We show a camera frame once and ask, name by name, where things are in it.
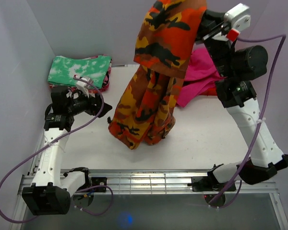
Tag red plastic tray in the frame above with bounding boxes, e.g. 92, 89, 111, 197
201, 88, 217, 96

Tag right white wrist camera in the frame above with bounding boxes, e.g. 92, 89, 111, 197
215, 3, 251, 42

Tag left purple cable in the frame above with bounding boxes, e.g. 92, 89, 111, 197
0, 74, 114, 224

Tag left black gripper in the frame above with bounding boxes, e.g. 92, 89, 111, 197
67, 88, 112, 118

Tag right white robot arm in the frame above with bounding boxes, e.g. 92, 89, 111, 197
192, 4, 288, 191

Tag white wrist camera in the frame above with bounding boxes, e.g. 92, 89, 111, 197
73, 75, 93, 97
215, 3, 251, 42

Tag pink patterned folded trousers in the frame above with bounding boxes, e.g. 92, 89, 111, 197
48, 55, 113, 93

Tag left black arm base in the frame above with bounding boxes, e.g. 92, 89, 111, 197
77, 177, 108, 193

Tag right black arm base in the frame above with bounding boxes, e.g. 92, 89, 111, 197
187, 176, 227, 192

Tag orange camouflage trousers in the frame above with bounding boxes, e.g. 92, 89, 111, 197
108, 0, 207, 150

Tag purple cable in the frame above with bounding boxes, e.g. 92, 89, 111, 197
0, 74, 114, 224
184, 34, 287, 208

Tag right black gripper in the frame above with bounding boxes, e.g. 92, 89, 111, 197
187, 0, 234, 78

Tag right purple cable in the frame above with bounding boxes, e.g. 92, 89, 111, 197
184, 34, 287, 208

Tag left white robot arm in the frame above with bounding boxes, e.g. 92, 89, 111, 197
22, 86, 112, 216

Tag aluminium rail frame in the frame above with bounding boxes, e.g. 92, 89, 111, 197
9, 134, 288, 230

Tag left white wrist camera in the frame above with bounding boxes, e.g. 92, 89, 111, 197
73, 75, 93, 97

